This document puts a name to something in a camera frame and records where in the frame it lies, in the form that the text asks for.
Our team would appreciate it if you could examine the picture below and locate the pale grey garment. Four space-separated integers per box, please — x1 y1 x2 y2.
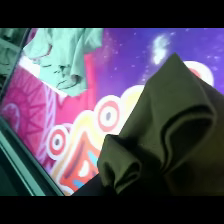
22 28 105 98

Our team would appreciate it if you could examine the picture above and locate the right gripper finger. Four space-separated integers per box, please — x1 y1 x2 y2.
71 173 113 197

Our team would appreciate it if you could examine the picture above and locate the brown garment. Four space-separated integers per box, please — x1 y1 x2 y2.
96 52 224 197

